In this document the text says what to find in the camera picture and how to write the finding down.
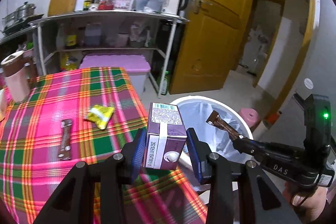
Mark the clear plastic container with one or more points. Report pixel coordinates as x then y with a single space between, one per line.
148 6

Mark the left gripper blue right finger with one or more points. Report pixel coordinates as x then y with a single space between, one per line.
198 152

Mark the yellow snack packet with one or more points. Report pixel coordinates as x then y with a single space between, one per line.
99 115

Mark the yellow wooden door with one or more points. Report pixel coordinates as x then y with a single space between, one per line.
210 44

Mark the metal shelf counter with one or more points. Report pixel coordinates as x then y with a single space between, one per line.
112 22

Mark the steel pot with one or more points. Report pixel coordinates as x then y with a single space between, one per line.
25 10

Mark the white electric kettle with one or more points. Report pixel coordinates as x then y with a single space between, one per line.
173 7

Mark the pink brown pitcher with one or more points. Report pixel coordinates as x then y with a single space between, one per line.
18 70

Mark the green bottle on floor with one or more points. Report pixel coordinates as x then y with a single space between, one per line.
165 84

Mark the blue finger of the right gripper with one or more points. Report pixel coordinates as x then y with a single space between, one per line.
251 147

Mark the person right hand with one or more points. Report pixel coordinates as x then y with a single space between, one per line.
310 206

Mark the purple milk carton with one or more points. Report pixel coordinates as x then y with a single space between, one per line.
166 136

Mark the brown coffee sachet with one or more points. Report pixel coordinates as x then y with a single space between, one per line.
215 120
64 152

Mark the plaid tablecloth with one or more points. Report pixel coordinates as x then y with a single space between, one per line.
31 134

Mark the tissue pack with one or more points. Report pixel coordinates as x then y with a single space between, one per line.
3 104

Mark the white trash bin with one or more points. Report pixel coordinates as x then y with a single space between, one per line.
196 109

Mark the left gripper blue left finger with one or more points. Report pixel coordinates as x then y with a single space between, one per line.
133 153

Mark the pink plastic stool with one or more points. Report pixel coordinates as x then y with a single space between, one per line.
251 117

